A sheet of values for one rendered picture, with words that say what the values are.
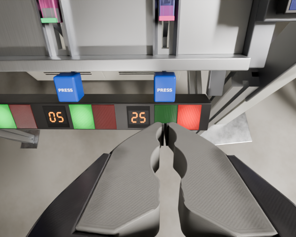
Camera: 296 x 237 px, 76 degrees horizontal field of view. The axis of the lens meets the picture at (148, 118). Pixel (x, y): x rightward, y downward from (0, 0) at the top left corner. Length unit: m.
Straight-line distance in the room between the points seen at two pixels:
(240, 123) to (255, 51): 0.79
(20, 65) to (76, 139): 0.77
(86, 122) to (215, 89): 0.18
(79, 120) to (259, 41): 0.22
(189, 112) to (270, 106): 0.87
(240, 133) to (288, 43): 0.74
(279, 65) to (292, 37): 0.03
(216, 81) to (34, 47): 0.22
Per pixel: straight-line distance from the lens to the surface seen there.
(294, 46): 0.27
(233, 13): 0.22
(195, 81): 0.67
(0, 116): 0.32
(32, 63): 0.23
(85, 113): 0.26
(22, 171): 1.09
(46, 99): 0.29
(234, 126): 0.98
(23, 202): 1.08
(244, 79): 0.31
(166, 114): 0.25
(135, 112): 0.25
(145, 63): 0.19
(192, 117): 0.25
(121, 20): 0.21
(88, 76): 0.95
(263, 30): 0.22
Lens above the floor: 0.90
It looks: 74 degrees down
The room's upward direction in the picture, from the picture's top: 9 degrees counter-clockwise
